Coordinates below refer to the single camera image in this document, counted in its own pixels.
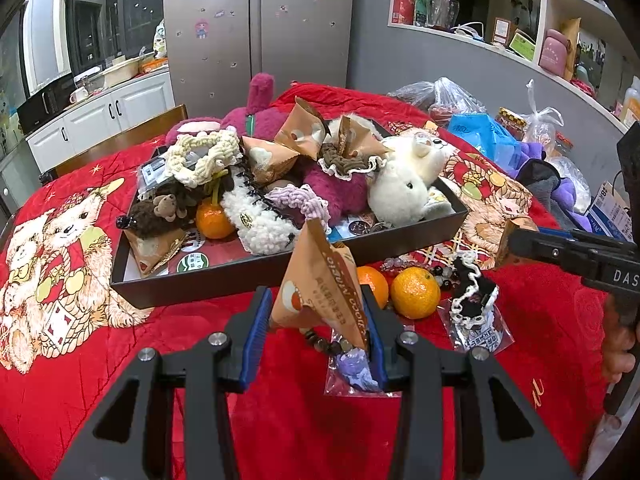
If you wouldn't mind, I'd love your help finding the cream plush bunny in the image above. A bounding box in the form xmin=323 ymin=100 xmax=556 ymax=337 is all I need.
xmin=368 ymin=128 xmax=454 ymax=228

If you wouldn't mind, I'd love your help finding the red bear print blanket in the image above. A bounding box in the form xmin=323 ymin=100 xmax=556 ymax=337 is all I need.
xmin=1 ymin=84 xmax=605 ymax=479

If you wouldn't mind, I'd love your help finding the brown bear hair clip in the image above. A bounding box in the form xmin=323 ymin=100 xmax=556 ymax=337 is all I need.
xmin=116 ymin=194 xmax=191 ymax=240

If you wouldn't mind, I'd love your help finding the white kitchen cabinet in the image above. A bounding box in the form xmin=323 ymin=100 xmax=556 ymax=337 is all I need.
xmin=27 ymin=68 xmax=175 ymax=172

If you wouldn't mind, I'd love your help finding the person's right hand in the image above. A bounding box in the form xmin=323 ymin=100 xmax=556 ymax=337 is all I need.
xmin=601 ymin=295 xmax=639 ymax=384

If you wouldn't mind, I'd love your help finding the purple knitted scrunchie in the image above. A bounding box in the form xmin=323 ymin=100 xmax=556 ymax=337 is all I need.
xmin=271 ymin=184 xmax=331 ymax=229

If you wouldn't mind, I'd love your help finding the orange mandarin right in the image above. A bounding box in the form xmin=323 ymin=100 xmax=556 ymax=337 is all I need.
xmin=390 ymin=266 xmax=440 ymax=320

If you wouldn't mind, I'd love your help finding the silver double door refrigerator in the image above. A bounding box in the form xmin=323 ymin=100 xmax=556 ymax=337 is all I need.
xmin=164 ymin=0 xmax=352 ymax=117

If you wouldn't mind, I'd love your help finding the black rectangular tray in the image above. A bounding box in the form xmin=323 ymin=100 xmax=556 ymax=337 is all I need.
xmin=110 ymin=121 xmax=471 ymax=310

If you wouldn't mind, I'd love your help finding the wooden chair back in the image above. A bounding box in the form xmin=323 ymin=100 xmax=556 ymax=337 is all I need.
xmin=39 ymin=104 xmax=188 ymax=186

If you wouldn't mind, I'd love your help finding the black white lace scrunchie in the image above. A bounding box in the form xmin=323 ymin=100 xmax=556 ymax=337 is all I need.
xmin=449 ymin=252 xmax=499 ymax=330

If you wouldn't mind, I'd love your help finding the blue plastic bag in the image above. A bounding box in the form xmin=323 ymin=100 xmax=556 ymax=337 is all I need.
xmin=448 ymin=114 xmax=521 ymax=170

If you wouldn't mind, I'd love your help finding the blue white cardboard box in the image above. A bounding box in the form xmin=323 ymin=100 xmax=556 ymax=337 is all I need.
xmin=587 ymin=181 xmax=634 ymax=243

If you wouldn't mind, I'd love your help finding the purple cloth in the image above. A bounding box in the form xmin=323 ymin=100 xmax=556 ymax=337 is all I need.
xmin=510 ymin=142 xmax=592 ymax=233

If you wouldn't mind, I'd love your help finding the brown knitted scrunchie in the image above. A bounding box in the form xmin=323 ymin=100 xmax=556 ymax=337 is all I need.
xmin=317 ymin=143 xmax=387 ymax=181

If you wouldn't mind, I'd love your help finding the clear plastic bag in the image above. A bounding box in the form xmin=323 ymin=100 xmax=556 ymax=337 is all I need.
xmin=523 ymin=79 xmax=564 ymax=154

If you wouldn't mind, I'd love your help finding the white wall shelf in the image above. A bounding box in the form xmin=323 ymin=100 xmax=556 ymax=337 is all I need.
xmin=388 ymin=0 xmax=639 ymax=131

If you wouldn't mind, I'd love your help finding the pink pouch on shelf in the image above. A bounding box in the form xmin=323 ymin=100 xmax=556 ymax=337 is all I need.
xmin=539 ymin=29 xmax=570 ymax=76

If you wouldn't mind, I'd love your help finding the brown triangular snack packet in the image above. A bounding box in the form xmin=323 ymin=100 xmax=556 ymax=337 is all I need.
xmin=270 ymin=219 xmax=368 ymax=350

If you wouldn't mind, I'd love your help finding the purple charm plastic packet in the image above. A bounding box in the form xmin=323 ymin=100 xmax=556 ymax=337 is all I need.
xmin=324 ymin=348 xmax=400 ymax=399

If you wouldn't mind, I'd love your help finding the orange mandarin left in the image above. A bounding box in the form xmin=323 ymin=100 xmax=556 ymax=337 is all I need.
xmin=357 ymin=266 xmax=390 ymax=309

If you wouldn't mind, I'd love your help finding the magenta plush rabbit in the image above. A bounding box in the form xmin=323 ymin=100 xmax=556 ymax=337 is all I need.
xmin=192 ymin=73 xmax=368 ymax=226

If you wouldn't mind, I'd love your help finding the orange mandarin in tray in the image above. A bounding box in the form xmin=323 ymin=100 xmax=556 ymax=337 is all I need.
xmin=195 ymin=198 xmax=235 ymax=240

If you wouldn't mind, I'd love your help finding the black microwave oven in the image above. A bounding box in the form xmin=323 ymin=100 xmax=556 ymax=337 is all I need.
xmin=17 ymin=74 xmax=76 ymax=136

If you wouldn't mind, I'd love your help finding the white knitted scrunchie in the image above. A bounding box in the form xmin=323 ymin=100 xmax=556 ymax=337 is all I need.
xmin=162 ymin=128 xmax=243 ymax=188

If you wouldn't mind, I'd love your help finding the dark glass sliding door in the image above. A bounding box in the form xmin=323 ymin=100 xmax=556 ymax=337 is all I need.
xmin=0 ymin=19 xmax=32 ymax=216

